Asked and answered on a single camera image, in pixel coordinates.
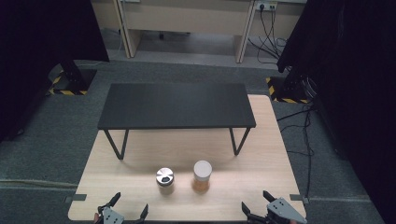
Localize black cables under desk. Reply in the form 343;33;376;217
247;8;289;65

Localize glass jar with white lid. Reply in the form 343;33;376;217
191;160;214;194

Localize white wall power outlet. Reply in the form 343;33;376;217
255;0;278;12

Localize glass jar with metal lid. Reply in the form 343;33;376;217
155;167;176;196

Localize grey tape strip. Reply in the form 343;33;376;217
64;193;88;203
290;193;309;203

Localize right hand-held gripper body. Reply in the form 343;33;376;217
248;196;308;224

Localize black floor cables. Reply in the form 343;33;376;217
276;102;316;200

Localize black metal shelf riser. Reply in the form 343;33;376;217
97;82;257;161

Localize beige office desk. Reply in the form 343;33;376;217
90;0;260;64

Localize black stand base, hazard tape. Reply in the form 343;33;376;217
265;76;313;105
46;60;98;96

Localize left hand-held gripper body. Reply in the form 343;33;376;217
94;203;140;224

